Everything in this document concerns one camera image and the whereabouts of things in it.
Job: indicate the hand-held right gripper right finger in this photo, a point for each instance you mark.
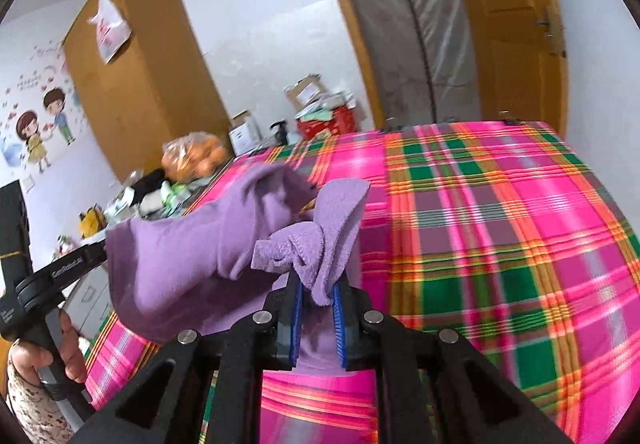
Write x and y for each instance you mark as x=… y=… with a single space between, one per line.
x=341 y=324

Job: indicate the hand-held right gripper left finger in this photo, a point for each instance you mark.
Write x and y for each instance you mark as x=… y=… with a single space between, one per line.
x=295 y=324

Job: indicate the purple fleece garment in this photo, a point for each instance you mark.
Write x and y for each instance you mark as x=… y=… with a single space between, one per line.
x=200 y=244

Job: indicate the person's left forearm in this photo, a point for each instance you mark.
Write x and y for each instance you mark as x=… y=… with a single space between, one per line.
x=35 y=409

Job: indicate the person's left hand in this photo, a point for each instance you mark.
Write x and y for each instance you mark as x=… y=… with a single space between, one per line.
x=75 y=359

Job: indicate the white drawer cabinet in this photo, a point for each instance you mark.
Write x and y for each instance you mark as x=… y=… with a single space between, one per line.
x=90 y=299

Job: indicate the yellow bag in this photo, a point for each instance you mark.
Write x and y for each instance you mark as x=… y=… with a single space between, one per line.
x=92 y=224

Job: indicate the pink green plaid blanket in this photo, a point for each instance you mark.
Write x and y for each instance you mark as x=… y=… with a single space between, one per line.
x=475 y=249

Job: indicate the black cloth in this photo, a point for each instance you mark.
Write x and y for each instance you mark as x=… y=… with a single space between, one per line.
x=150 y=184

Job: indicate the black spray bottle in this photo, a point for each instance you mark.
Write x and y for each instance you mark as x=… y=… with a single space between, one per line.
x=281 y=133

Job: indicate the bag of oranges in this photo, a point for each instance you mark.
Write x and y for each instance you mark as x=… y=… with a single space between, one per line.
x=195 y=156

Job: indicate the white cardboard box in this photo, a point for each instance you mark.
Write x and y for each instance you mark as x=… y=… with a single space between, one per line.
x=245 y=133

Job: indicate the red patterned box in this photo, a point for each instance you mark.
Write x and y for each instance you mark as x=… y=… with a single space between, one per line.
x=325 y=126

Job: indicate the brown cardboard parcel box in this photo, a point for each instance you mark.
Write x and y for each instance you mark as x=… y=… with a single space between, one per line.
x=305 y=91

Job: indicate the wooden wardrobe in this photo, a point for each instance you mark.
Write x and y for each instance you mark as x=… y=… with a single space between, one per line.
x=145 y=93

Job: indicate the white red plastic bag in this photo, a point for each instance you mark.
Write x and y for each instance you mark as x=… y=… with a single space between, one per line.
x=110 y=26

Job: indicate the clear plastic door curtain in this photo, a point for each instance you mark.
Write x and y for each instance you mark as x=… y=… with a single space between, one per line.
x=415 y=23

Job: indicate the wooden door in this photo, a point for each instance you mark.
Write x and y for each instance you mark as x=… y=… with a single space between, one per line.
x=505 y=23

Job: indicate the cartoon couple wall sticker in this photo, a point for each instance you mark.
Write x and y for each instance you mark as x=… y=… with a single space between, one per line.
x=35 y=123

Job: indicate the wooden door frame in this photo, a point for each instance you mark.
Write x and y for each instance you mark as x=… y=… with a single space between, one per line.
x=350 y=23

